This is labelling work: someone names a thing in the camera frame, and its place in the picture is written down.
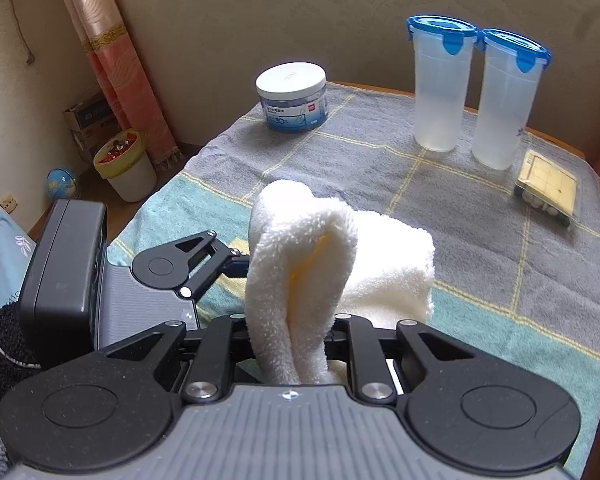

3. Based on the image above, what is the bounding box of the white lidded wipes tub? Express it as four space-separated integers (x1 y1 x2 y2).
255 61 328 133

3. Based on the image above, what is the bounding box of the cardboard box red print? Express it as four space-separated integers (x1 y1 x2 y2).
70 127 111 161

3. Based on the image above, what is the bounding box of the grey and teal checked tablecloth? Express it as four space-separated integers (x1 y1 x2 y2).
107 82 600 461

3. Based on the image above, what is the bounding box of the person's left forearm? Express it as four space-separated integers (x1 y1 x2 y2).
0 302 43 401

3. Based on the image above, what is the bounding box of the cardboard box blue print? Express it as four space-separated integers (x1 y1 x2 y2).
62 91 118 136

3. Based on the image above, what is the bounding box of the white fluffy towel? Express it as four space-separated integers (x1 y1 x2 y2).
246 180 436 386

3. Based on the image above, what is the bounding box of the tall clear container crown mark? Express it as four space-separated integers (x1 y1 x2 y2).
471 28 552 171

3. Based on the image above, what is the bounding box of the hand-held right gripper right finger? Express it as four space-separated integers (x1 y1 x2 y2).
330 312 473 405

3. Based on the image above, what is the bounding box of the light blue printed pillow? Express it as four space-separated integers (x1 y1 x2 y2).
0 209 37 311

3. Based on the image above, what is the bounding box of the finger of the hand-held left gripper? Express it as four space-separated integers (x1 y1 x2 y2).
172 230 253 301

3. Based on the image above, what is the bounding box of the white trash bin yellow bag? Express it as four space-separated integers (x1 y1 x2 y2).
93 130 158 203

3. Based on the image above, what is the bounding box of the small blue globe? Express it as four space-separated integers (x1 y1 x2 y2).
46 167 81 201

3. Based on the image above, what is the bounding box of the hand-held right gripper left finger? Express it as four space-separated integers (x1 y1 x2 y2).
107 312 248 405

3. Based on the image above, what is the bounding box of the thin wall wire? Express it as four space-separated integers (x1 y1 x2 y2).
0 0 36 66

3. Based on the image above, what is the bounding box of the tall clear container blue lid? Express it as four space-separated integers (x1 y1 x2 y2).
406 15 483 152

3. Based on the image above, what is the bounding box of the clear box with yellow board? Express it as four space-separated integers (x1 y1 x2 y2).
512 149 581 231

